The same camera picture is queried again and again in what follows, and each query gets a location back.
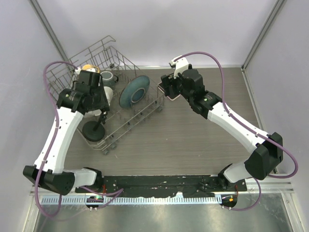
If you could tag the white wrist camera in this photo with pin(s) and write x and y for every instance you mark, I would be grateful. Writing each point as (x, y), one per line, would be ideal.
(179, 66)
(77, 71)

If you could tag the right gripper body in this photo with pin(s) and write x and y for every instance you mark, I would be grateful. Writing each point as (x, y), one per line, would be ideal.
(176, 83)

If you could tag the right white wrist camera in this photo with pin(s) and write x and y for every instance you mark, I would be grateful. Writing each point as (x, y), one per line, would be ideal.
(179, 66)

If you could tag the blue ceramic plate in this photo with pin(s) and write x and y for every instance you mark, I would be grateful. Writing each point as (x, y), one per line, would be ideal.
(134, 91)

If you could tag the yellow mug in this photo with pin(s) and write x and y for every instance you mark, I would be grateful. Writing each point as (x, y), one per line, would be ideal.
(91, 68)

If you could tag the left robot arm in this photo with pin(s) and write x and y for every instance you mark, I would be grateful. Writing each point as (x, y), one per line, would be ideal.
(48, 170)

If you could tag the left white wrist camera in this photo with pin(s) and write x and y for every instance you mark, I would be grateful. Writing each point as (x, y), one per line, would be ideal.
(77, 71)

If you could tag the white slotted cable duct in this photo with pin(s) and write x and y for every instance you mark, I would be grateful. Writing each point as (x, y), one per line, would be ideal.
(178, 199)

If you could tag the black phone with pink case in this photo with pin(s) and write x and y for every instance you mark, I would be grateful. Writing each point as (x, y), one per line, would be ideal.
(173, 95)

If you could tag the white plate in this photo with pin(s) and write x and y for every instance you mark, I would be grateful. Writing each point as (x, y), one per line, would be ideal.
(97, 101)

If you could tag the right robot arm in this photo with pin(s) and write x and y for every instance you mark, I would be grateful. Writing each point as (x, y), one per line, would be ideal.
(262, 146)

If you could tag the black phone stand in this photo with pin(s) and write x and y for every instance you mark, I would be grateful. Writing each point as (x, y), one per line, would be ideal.
(94, 131)

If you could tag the grey wire dish rack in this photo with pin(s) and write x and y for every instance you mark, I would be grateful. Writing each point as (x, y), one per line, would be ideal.
(59, 75)

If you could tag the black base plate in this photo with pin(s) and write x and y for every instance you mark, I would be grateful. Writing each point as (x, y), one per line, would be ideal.
(163, 186)

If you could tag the dark grey mug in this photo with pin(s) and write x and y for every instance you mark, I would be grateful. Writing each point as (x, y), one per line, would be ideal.
(109, 79)

